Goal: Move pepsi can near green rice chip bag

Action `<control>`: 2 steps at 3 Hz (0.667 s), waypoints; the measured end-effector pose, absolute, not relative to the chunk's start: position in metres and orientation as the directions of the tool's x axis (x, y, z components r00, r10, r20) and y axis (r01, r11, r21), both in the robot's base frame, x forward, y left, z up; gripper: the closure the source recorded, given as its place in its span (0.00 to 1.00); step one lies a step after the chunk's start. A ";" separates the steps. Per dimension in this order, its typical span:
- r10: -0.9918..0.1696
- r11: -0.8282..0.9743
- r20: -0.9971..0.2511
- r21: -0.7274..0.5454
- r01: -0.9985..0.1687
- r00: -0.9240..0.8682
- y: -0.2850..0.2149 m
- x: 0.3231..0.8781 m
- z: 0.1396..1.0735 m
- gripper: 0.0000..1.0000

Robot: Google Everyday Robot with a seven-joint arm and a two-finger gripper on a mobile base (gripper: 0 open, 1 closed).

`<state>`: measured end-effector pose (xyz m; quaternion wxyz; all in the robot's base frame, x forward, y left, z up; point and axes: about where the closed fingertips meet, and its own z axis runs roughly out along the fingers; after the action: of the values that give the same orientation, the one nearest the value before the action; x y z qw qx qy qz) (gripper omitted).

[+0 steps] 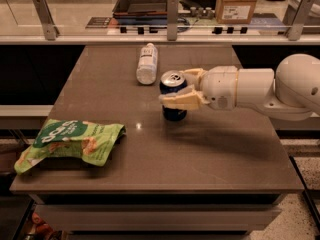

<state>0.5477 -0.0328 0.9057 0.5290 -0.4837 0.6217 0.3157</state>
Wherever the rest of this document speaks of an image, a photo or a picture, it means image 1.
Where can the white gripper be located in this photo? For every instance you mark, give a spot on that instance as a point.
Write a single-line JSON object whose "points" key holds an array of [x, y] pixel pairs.
{"points": [[219, 85]]}

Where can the blue pepsi can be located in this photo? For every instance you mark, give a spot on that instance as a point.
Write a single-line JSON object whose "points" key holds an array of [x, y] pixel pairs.
{"points": [[171, 82]]}

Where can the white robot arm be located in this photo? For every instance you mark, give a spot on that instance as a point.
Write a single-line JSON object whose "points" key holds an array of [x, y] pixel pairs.
{"points": [[290, 92]]}

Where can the green rice chip bag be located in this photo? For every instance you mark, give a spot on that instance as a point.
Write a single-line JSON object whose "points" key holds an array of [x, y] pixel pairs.
{"points": [[88, 141]]}

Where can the white plastic water bottle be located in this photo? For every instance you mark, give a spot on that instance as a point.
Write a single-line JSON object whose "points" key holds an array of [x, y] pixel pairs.
{"points": [[146, 72]]}

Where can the brown cardboard box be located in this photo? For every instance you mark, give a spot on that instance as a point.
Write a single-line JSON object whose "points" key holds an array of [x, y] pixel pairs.
{"points": [[234, 11]]}

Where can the dark tray with orange rim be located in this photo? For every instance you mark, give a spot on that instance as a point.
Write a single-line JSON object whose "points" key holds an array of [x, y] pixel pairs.
{"points": [[148, 8]]}

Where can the middle metal glass bracket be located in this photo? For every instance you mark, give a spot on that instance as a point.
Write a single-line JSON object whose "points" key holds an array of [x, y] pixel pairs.
{"points": [[172, 18]]}

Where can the metal glass bracket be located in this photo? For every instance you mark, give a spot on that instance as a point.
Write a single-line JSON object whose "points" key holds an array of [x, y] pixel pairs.
{"points": [[172, 18], [295, 22], [50, 29]]}

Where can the right metal glass bracket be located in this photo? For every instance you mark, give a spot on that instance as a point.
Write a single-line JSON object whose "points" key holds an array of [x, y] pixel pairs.
{"points": [[295, 22]]}

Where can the left metal glass bracket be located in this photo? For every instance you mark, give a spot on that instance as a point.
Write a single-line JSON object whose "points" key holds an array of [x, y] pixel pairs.
{"points": [[50, 29]]}

